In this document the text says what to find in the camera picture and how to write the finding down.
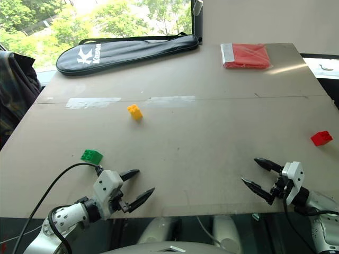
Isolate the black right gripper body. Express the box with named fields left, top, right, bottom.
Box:
left=269, top=172, right=291, bottom=199

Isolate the silver robot leg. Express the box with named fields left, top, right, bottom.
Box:
left=211, top=215, right=243, bottom=254

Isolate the dark plaid clothing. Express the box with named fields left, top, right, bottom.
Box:
left=0, top=50, right=42, bottom=151

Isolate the red packet in plastic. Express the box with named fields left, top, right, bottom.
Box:
left=220, top=43, right=272, bottom=70

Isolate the yellow toy brick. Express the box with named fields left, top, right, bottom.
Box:
left=127, top=104, right=144, bottom=122

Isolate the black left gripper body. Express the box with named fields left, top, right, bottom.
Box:
left=108, top=188, right=130, bottom=213

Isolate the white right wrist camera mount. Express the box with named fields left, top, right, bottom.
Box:
left=280, top=161, right=305, bottom=206

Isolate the black racket bag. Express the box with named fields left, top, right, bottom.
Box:
left=56, top=32, right=200, bottom=77

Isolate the silver robot torso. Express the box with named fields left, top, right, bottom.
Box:
left=102, top=241, right=228, bottom=254

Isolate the red toy brick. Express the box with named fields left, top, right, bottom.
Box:
left=310, top=131, right=333, bottom=147

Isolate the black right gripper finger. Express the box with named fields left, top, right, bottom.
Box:
left=241, top=177, right=276, bottom=206
left=254, top=157, right=284, bottom=176

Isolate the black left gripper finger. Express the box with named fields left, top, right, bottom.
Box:
left=119, top=169, right=140, bottom=182
left=126, top=187, right=156, bottom=214

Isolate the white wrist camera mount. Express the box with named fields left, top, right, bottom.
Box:
left=280, top=161, right=305, bottom=206
left=93, top=170, right=124, bottom=221

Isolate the green toy brick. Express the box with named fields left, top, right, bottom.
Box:
left=80, top=149, right=103, bottom=165

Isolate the black window frame post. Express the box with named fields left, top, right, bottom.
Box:
left=190, top=0, right=204, bottom=45

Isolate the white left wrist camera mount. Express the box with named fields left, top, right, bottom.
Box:
left=93, top=170, right=124, bottom=221

